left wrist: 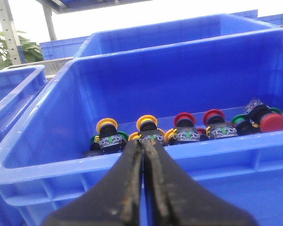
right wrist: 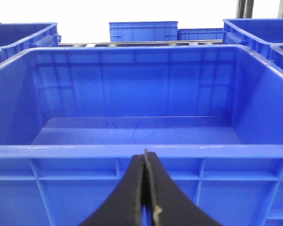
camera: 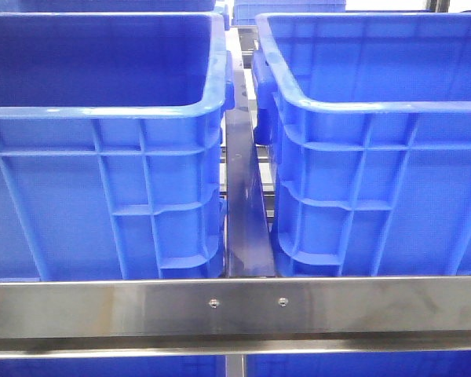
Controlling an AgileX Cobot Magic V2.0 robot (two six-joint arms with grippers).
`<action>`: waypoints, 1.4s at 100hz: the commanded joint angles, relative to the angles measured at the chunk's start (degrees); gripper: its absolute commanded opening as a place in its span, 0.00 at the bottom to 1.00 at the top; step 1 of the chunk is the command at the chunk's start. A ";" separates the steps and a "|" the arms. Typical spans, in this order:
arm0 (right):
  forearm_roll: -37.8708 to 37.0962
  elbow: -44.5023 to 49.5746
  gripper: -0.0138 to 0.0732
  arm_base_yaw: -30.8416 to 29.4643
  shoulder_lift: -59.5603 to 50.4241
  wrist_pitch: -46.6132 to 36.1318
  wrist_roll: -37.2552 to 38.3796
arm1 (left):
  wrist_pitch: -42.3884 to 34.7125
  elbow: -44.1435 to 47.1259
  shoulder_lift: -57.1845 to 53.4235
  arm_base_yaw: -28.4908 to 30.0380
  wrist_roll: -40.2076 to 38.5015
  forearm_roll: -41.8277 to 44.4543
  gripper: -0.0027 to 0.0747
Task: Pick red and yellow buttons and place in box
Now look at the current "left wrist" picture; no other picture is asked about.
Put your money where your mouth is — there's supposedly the red push button centre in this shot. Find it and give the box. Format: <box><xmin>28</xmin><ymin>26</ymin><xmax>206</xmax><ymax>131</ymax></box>
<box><xmin>174</xmin><ymin>112</ymin><xmax>200</xmax><ymax>144</ymax></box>

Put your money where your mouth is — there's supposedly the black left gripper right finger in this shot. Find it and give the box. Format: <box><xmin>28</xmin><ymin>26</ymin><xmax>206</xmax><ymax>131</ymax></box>
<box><xmin>142</xmin><ymin>140</ymin><xmax>258</xmax><ymax>226</ymax></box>

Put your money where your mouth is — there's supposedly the blue plastic bin with buttons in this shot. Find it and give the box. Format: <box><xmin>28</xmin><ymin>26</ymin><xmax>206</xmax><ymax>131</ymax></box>
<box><xmin>0</xmin><ymin>29</ymin><xmax>283</xmax><ymax>226</ymax></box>

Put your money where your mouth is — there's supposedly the perforated metal rack post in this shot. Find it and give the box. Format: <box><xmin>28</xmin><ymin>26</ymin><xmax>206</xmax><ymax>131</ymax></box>
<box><xmin>0</xmin><ymin>0</ymin><xmax>25</xmax><ymax>65</ymax></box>

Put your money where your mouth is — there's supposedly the red push button right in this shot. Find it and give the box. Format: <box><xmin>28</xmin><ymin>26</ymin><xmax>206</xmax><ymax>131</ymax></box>
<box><xmin>202</xmin><ymin>109</ymin><xmax>238</xmax><ymax>140</ymax></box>

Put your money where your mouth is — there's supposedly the yellow push button low centre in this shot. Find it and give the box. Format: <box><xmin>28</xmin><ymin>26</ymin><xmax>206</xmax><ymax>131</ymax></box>
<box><xmin>165</xmin><ymin>128</ymin><xmax>178</xmax><ymax>145</ymax></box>

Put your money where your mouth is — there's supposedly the yellow push button centre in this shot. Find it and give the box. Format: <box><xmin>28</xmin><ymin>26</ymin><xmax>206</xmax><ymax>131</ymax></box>
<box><xmin>136</xmin><ymin>114</ymin><xmax>166</xmax><ymax>144</ymax></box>

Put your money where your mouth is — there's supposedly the blue plastic bin at left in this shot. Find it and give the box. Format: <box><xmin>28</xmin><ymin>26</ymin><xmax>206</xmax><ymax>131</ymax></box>
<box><xmin>0</xmin><ymin>65</ymin><xmax>48</xmax><ymax>142</ymax></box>

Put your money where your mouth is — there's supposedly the distant blue crates row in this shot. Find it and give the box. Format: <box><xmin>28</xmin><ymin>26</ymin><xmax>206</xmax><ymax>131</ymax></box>
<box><xmin>40</xmin><ymin>10</ymin><xmax>283</xmax><ymax>61</ymax></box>

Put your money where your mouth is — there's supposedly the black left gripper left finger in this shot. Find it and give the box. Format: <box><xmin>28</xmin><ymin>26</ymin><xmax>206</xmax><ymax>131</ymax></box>
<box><xmin>43</xmin><ymin>141</ymin><xmax>142</xmax><ymax>226</ymax></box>

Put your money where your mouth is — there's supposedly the red push button facing front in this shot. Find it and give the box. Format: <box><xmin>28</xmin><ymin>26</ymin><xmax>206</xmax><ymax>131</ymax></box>
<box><xmin>243</xmin><ymin>98</ymin><xmax>283</xmax><ymax>133</ymax></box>

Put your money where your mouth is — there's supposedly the green push button right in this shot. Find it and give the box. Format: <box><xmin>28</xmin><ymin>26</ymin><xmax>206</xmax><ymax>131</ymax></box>
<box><xmin>231</xmin><ymin>114</ymin><xmax>258</xmax><ymax>136</ymax></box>

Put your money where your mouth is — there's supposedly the yellow push button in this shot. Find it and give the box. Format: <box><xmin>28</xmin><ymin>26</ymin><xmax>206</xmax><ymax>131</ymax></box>
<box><xmin>136</xmin><ymin>114</ymin><xmax>166</xmax><ymax>144</ymax></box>
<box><xmin>96</xmin><ymin>118</ymin><xmax>129</xmax><ymax>154</ymax></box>

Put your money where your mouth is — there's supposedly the yellow push button left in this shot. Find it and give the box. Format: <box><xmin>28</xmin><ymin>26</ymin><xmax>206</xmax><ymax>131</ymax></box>
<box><xmin>96</xmin><ymin>118</ymin><xmax>129</xmax><ymax>154</ymax></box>

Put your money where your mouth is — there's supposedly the green potted plant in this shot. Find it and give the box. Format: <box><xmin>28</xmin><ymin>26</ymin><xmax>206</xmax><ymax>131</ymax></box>
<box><xmin>0</xmin><ymin>32</ymin><xmax>44</xmax><ymax>70</ymax></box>

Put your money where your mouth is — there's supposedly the blue plastic bin behind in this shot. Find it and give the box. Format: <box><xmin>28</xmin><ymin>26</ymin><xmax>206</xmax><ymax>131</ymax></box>
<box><xmin>74</xmin><ymin>14</ymin><xmax>278</xmax><ymax>58</ymax></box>

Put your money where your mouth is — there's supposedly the red push button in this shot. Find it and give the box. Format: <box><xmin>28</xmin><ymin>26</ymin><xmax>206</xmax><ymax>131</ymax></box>
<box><xmin>202</xmin><ymin>109</ymin><xmax>238</xmax><ymax>140</ymax></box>
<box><xmin>174</xmin><ymin>112</ymin><xmax>200</xmax><ymax>144</ymax></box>

